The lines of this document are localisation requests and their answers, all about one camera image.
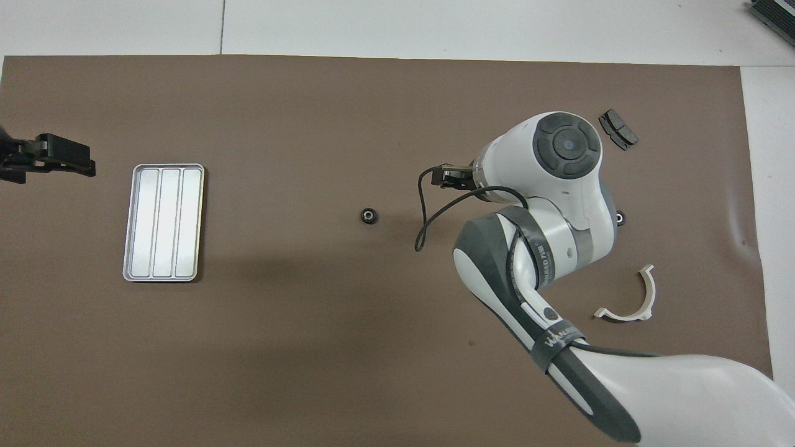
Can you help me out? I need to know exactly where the short grooved brake pad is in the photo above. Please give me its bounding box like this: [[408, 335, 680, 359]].
[[598, 109, 639, 151]]

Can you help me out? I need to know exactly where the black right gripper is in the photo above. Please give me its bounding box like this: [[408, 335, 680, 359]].
[[432, 158, 486, 191]]

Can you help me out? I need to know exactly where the brown table mat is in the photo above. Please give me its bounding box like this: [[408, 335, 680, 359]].
[[0, 55, 782, 447]]

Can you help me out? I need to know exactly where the dark ribbed device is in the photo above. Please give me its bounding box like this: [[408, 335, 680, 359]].
[[748, 0, 795, 47]]

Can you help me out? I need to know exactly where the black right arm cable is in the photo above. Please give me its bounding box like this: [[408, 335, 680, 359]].
[[414, 165, 529, 253]]

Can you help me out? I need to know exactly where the white curved plastic bracket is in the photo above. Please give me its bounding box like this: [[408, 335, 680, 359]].
[[593, 264, 656, 322]]

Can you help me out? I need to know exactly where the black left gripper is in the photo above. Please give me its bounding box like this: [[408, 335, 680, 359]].
[[0, 124, 97, 185]]

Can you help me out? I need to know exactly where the silver metal tray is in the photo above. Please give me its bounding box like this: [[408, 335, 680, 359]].
[[122, 164, 206, 283]]

